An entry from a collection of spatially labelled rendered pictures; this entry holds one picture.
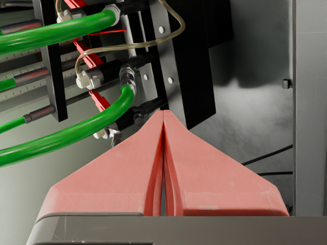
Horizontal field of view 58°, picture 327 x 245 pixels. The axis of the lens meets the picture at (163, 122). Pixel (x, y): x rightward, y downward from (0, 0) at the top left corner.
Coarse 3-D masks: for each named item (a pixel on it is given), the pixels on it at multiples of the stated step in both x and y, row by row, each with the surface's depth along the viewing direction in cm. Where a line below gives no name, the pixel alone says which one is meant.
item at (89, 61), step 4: (80, 44) 44; (84, 44) 45; (80, 48) 44; (84, 48) 44; (88, 48) 44; (80, 52) 45; (88, 56) 43; (92, 56) 43; (96, 56) 44; (88, 60) 43; (92, 60) 43; (96, 60) 43; (100, 60) 43; (88, 64) 43; (92, 64) 43; (96, 64) 43; (100, 64) 43
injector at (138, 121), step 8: (160, 96) 51; (144, 104) 49; (152, 104) 49; (160, 104) 50; (128, 112) 46; (136, 112) 47; (144, 112) 48; (120, 120) 45; (128, 120) 46; (136, 120) 45; (104, 128) 44; (120, 128) 45
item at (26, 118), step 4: (24, 116) 55; (28, 116) 56; (16, 120) 55; (20, 120) 55; (24, 120) 55; (28, 120) 56; (4, 124) 54; (8, 124) 54; (12, 124) 54; (16, 124) 55; (20, 124) 55; (0, 128) 53; (4, 128) 53; (8, 128) 54; (12, 128) 54; (0, 132) 53
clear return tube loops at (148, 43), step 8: (56, 0) 36; (160, 0) 38; (56, 8) 37; (168, 8) 38; (176, 16) 37; (184, 24) 36; (176, 32) 36; (160, 40) 35; (96, 48) 38; (104, 48) 37; (112, 48) 37; (120, 48) 36; (128, 48) 36; (80, 56) 40; (80, 72) 40
